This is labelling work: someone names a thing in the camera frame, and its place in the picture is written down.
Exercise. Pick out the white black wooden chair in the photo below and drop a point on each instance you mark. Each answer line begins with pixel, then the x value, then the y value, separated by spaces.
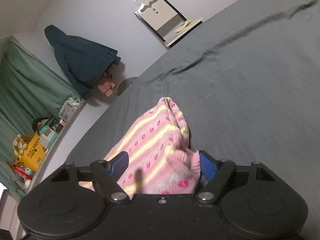
pixel 162 18

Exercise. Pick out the yellow cardboard box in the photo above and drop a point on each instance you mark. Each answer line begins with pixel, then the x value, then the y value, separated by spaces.
pixel 34 154

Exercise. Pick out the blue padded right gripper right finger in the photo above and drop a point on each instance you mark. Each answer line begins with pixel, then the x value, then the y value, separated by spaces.
pixel 217 173

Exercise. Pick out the dark teal hanging jacket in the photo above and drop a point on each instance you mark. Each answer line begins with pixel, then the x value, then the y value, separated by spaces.
pixel 82 61

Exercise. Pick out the yellow plush toy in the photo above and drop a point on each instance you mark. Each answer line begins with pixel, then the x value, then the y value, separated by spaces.
pixel 20 144

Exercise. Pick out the teal white box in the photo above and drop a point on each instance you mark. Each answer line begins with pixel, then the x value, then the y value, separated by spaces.
pixel 47 137

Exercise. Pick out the yellow cloth on chair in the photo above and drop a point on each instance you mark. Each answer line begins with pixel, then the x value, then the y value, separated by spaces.
pixel 183 26

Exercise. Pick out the wicker laundry basket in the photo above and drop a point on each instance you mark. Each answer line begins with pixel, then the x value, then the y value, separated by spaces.
pixel 125 84

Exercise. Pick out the green curtain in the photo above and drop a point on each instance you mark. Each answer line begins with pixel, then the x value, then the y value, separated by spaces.
pixel 29 90

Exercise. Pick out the clear plastic container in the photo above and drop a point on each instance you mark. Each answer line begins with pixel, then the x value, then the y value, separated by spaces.
pixel 68 109

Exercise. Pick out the pink yellow striped knit sweater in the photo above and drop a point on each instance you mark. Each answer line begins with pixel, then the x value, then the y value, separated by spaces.
pixel 160 160

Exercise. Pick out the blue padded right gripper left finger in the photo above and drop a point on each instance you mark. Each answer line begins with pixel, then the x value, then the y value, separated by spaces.
pixel 106 174

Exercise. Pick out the pink hanging cloth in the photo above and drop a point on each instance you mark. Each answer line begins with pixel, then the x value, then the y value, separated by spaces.
pixel 106 85

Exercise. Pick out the red snack package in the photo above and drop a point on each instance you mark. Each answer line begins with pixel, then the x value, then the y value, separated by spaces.
pixel 23 173

